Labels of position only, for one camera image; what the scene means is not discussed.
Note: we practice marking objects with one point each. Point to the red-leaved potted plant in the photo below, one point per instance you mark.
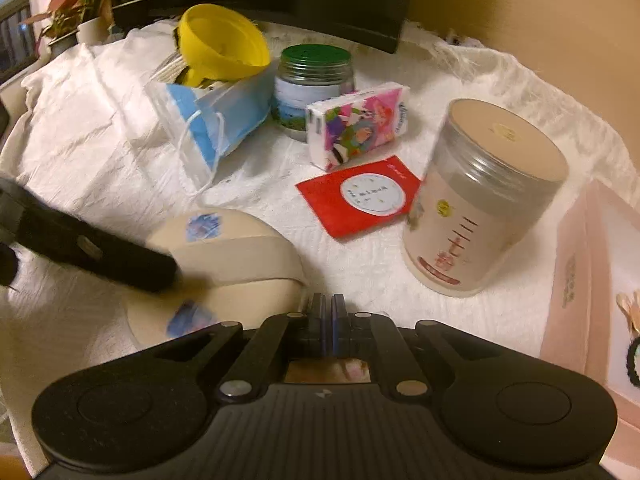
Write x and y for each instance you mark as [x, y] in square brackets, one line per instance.
[65, 5]

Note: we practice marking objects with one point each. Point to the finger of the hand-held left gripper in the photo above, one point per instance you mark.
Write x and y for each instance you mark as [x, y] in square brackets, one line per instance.
[115, 255]

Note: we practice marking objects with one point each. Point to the white cloth table cover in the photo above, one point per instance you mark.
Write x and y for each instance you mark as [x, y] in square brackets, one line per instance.
[90, 135]

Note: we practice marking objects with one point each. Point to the pack of blue face masks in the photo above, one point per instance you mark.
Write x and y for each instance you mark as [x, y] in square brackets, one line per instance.
[225, 115]

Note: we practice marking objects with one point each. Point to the pink paper box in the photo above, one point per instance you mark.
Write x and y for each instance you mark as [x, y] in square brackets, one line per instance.
[580, 300]

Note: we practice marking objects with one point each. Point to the yellow plastic funnel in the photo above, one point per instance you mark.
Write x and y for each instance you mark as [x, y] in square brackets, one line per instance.
[225, 42]

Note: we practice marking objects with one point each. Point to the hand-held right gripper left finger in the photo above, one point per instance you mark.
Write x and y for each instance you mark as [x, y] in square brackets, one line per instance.
[313, 325]

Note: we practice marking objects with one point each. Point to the large beige-lidded plastic jar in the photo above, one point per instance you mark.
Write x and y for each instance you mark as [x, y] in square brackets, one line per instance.
[480, 200]

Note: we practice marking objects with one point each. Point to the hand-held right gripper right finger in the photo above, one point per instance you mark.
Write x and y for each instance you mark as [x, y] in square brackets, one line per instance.
[339, 325]

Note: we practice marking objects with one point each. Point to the white plant pot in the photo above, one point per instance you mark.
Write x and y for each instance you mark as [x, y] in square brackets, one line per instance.
[92, 29]

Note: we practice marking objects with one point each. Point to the pink printed tissue pack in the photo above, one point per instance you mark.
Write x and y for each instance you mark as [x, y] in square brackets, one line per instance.
[360, 122]

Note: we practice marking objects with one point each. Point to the red tea sachet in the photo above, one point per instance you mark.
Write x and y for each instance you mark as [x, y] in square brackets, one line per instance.
[345, 210]

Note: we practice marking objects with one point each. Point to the beige round powder puff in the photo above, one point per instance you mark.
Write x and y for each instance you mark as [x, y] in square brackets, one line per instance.
[240, 255]

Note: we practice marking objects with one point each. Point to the green-lidded glass jar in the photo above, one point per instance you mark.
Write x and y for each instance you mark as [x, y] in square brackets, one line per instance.
[310, 75]

